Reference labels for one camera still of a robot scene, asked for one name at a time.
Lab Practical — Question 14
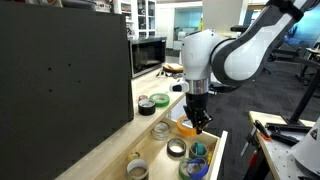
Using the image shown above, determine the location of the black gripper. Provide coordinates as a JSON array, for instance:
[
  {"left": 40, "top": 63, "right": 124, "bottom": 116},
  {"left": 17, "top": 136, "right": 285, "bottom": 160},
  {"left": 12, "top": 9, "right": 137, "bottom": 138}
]
[{"left": 182, "top": 92, "right": 214, "bottom": 135}]

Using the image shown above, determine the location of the orange masking tape roll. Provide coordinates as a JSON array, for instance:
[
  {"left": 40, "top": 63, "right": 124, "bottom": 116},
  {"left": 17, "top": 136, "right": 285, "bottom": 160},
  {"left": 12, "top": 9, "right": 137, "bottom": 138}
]
[{"left": 176, "top": 114, "right": 200, "bottom": 137}]

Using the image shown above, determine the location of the white drawer cabinet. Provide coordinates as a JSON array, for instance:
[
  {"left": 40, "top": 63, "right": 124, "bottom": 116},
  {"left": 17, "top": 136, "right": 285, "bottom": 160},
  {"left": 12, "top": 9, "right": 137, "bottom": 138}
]
[{"left": 166, "top": 93, "right": 188, "bottom": 126}]

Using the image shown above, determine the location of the grey roll with teal tape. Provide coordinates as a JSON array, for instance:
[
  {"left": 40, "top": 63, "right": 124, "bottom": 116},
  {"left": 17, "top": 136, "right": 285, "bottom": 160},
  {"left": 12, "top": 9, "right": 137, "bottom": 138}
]
[{"left": 188, "top": 141, "right": 210, "bottom": 160}]

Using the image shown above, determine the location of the small yellow item in drawer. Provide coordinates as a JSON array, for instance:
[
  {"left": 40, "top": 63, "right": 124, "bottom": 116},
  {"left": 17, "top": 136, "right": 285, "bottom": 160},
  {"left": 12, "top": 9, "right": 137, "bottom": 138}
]
[{"left": 206, "top": 150, "right": 214, "bottom": 165}]

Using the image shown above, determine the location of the dark grey tape roll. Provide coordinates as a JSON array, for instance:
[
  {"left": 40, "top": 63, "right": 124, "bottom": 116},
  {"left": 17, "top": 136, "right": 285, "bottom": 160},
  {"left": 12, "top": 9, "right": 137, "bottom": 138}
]
[{"left": 166, "top": 137, "right": 188, "bottom": 159}]

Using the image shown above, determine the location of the green tape roll on counter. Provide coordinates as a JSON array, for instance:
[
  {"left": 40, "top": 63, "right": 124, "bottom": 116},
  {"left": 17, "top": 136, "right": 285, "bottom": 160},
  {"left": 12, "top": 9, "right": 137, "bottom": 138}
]
[{"left": 148, "top": 92, "right": 171, "bottom": 109}]

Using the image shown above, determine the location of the blue tape roll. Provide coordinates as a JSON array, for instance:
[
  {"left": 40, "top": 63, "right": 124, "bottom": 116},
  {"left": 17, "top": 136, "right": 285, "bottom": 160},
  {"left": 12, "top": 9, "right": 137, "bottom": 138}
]
[{"left": 186, "top": 157, "right": 210, "bottom": 180}]

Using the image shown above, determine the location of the green tape roll in drawer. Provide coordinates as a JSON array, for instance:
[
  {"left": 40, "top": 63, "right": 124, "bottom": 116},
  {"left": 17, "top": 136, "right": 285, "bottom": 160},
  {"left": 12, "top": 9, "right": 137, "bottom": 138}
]
[{"left": 177, "top": 157, "right": 195, "bottom": 180}]

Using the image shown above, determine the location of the black tape roll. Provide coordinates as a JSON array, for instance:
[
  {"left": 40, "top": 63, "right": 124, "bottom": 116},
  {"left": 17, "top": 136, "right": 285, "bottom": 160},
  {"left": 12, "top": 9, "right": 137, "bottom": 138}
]
[{"left": 137, "top": 98, "right": 157, "bottom": 117}]

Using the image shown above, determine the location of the open wooden drawer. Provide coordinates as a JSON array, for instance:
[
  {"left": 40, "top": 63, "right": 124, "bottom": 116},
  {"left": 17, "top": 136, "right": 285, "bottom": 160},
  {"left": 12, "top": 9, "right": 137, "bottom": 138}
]
[{"left": 99, "top": 116, "right": 229, "bottom": 180}]

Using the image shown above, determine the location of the small yellow tape roll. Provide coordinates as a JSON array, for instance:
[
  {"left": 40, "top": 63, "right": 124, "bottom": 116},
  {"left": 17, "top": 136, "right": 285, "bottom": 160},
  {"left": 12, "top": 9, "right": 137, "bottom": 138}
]
[{"left": 126, "top": 151, "right": 142, "bottom": 164}]

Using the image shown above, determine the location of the white wide tape roll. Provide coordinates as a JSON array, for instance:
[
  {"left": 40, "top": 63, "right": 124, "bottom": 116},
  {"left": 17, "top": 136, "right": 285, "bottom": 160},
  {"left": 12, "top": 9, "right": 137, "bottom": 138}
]
[{"left": 125, "top": 158, "right": 150, "bottom": 180}]

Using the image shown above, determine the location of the round plate with bread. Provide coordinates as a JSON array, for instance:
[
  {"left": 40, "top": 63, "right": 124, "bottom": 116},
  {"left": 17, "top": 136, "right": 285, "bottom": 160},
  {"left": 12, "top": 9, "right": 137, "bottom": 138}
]
[{"left": 162, "top": 62, "right": 185, "bottom": 74}]

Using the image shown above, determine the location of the wooden work table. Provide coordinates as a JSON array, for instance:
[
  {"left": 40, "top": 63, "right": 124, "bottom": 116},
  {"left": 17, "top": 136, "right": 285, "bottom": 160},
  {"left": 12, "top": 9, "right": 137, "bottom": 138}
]
[{"left": 242, "top": 110, "right": 320, "bottom": 180}]

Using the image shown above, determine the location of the black clamp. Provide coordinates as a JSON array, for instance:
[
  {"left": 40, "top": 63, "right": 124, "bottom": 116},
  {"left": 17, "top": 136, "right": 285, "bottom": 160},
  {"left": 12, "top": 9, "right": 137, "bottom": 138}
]
[{"left": 265, "top": 122, "right": 313, "bottom": 147}]

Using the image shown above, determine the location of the black microwave oven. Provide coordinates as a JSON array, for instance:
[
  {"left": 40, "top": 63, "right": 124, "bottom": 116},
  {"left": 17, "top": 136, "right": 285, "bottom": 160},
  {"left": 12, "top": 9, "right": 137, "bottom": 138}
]
[{"left": 127, "top": 36, "right": 168, "bottom": 80}]

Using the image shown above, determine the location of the small white appliance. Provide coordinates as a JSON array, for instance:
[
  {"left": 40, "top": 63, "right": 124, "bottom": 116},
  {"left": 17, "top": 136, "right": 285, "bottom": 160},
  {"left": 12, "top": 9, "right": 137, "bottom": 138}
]
[{"left": 177, "top": 30, "right": 188, "bottom": 42}]

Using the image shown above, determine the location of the black stand pole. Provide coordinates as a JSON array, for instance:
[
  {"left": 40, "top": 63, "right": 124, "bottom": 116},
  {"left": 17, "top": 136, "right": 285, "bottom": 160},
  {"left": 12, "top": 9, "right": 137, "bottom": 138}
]
[{"left": 281, "top": 65, "right": 320, "bottom": 127}]

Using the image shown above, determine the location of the white cone housing with sticker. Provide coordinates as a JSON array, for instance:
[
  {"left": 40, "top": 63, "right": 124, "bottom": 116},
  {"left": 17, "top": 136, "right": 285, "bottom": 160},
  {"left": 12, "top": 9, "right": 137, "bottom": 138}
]
[{"left": 289, "top": 116, "right": 320, "bottom": 177}]

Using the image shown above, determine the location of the white shelving unit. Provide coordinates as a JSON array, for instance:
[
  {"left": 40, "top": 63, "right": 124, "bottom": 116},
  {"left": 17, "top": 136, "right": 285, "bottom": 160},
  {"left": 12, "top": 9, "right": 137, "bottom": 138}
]
[{"left": 112, "top": 0, "right": 158, "bottom": 40}]

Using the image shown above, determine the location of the large black panel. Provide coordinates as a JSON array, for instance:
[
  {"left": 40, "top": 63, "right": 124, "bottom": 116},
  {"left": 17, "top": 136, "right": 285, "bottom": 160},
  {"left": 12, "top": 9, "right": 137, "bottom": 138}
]
[{"left": 0, "top": 1, "right": 135, "bottom": 180}]

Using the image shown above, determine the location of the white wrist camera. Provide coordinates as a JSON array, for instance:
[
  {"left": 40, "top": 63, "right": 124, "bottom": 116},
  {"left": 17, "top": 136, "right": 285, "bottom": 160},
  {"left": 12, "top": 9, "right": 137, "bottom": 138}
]
[{"left": 168, "top": 77, "right": 190, "bottom": 94}]

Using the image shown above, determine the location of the orange handled clamp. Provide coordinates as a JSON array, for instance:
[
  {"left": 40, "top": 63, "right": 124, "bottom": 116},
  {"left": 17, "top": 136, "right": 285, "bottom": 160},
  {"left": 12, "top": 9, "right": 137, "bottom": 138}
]
[{"left": 252, "top": 119, "right": 273, "bottom": 142}]

